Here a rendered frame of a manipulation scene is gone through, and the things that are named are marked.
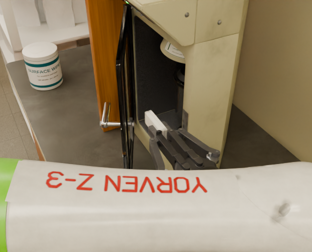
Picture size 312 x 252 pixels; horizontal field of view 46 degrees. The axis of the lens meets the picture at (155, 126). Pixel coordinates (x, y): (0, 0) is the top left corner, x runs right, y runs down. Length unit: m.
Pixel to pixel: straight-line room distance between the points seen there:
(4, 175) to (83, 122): 0.94
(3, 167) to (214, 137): 0.64
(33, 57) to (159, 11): 0.84
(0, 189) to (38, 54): 1.10
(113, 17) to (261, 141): 0.61
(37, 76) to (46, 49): 0.11
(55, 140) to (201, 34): 0.69
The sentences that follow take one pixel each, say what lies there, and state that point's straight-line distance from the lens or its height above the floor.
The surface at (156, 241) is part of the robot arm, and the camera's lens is 0.38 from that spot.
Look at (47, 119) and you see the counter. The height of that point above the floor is 0.94.
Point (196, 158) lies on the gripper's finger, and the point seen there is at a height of 1.30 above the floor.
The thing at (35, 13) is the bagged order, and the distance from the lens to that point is 2.08.
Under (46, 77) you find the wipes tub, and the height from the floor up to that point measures 1.00.
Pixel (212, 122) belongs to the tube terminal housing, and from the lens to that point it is 0.90.
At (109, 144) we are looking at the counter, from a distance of 1.20.
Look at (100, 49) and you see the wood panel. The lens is 1.09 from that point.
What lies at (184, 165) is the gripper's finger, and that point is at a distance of 0.62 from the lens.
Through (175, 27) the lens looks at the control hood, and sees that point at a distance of 0.70.
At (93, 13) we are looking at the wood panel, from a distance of 1.04.
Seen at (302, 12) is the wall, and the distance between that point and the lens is 1.12.
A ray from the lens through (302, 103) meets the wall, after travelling 1.18.
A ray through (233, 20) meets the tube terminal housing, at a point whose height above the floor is 1.44.
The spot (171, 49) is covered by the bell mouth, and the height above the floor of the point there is 1.34.
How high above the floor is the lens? 1.74
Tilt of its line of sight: 39 degrees down
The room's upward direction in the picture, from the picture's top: straight up
